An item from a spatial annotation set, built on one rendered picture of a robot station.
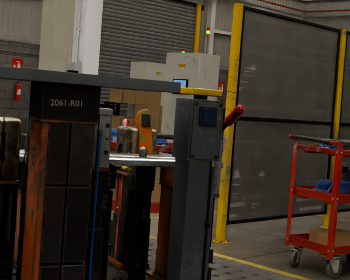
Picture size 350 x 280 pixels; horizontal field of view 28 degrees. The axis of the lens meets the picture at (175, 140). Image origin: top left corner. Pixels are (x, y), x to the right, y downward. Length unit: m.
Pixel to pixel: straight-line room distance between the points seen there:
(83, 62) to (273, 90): 1.77
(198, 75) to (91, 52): 6.22
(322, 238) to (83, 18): 2.46
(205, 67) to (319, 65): 5.10
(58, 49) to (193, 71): 3.58
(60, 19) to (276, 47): 3.35
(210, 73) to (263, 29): 5.77
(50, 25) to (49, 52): 0.33
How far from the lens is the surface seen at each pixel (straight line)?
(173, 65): 12.07
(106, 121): 1.35
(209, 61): 11.84
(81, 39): 5.55
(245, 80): 5.96
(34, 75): 1.11
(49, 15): 8.83
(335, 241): 5.05
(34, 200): 1.18
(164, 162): 1.54
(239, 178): 6.00
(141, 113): 1.76
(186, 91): 1.28
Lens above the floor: 1.13
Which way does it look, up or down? 3 degrees down
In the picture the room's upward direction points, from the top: 4 degrees clockwise
